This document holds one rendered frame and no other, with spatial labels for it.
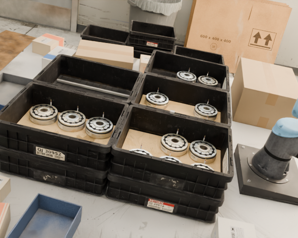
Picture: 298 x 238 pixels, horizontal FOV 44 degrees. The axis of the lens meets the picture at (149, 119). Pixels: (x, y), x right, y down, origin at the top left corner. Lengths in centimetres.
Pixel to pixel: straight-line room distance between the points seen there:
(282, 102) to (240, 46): 245
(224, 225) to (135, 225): 29
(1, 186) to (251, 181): 91
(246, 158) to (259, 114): 39
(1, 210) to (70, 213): 21
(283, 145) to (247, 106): 47
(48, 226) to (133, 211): 28
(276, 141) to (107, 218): 70
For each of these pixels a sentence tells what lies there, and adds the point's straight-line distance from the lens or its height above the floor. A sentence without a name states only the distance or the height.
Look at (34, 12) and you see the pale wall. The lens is 475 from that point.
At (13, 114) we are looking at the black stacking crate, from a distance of 140.
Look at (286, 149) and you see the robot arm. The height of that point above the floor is 89.
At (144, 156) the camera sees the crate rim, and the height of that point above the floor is 93.
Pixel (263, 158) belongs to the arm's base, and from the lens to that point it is 154.
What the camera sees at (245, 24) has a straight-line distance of 428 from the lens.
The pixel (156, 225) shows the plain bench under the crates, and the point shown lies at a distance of 128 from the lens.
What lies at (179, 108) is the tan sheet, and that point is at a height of 83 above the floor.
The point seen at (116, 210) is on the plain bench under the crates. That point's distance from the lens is 130.
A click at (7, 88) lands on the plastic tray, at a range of 192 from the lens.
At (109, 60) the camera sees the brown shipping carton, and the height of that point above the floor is 86.
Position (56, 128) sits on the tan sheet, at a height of 83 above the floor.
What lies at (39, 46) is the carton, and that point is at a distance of 227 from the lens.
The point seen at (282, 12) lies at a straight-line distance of 435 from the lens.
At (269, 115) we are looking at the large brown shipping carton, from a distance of 193.
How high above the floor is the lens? 165
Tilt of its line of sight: 32 degrees down
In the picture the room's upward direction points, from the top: 11 degrees clockwise
